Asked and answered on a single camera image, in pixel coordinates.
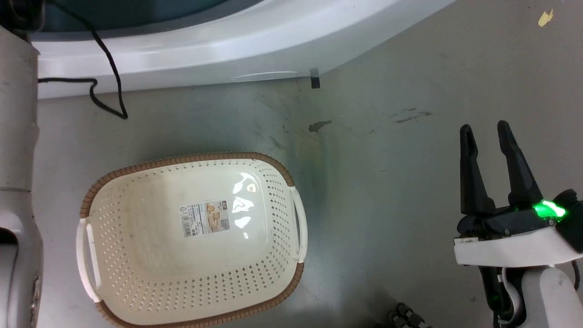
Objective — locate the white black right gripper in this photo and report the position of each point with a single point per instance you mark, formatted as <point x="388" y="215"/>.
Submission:
<point x="514" y="248"/>

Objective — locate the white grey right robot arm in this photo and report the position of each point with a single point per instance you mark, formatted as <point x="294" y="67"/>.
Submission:
<point x="551" y="300"/>

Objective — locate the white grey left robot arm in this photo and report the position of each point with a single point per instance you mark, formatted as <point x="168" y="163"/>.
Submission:
<point x="16" y="136"/>

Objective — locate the black washing machine foot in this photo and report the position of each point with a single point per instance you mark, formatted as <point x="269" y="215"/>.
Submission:
<point x="314" y="82"/>

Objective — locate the white washing machine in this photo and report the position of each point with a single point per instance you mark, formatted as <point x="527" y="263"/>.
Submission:
<point x="218" y="50"/>

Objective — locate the cream perforated laundry basket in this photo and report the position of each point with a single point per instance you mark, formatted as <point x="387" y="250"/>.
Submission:
<point x="150" y="255"/>

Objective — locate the yellow paper scrap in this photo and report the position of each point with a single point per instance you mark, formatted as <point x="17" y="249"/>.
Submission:
<point x="545" y="17"/>

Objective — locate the paper label sticker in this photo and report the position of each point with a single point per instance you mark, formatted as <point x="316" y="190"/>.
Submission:
<point x="205" y="218"/>

